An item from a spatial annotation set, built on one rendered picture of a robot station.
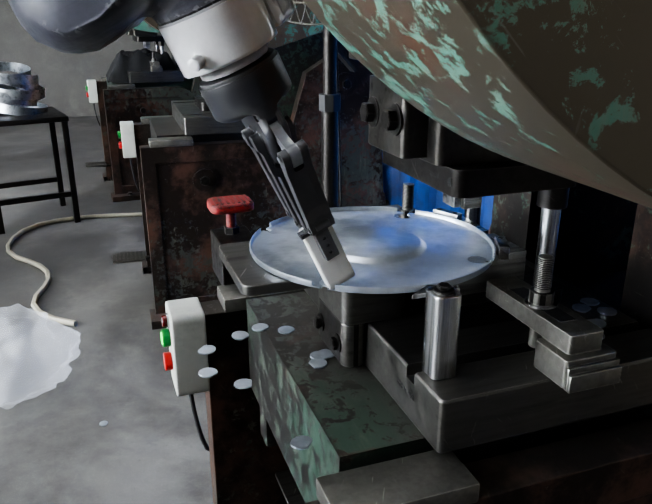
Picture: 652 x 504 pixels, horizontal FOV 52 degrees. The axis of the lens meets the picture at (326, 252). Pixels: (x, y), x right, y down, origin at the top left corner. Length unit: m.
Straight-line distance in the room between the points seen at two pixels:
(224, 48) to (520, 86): 0.32
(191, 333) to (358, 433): 0.39
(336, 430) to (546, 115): 0.48
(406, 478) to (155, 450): 1.22
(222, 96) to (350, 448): 0.35
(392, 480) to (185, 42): 0.42
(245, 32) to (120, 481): 1.34
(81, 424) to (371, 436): 1.35
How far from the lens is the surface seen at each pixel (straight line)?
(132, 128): 2.73
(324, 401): 0.75
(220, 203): 1.07
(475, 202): 0.83
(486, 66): 0.29
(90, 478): 1.77
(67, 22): 0.57
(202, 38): 0.55
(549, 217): 0.81
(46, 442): 1.92
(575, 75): 0.29
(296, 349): 0.85
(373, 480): 0.65
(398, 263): 0.75
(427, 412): 0.68
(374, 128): 0.80
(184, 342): 1.01
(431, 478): 0.66
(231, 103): 0.57
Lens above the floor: 1.05
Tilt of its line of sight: 20 degrees down
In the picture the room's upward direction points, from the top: straight up
